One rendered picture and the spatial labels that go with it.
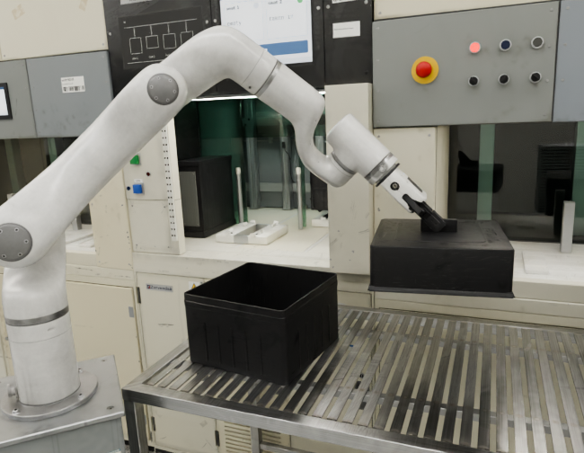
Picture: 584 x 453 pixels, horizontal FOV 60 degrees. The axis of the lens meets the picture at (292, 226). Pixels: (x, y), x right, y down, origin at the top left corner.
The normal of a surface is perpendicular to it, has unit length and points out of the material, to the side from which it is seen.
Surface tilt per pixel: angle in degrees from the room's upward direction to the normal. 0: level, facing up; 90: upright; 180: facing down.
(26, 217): 68
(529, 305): 90
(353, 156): 103
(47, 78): 90
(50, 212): 78
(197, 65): 117
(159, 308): 90
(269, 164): 90
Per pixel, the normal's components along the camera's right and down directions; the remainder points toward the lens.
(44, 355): 0.49, 0.17
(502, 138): -0.36, 0.22
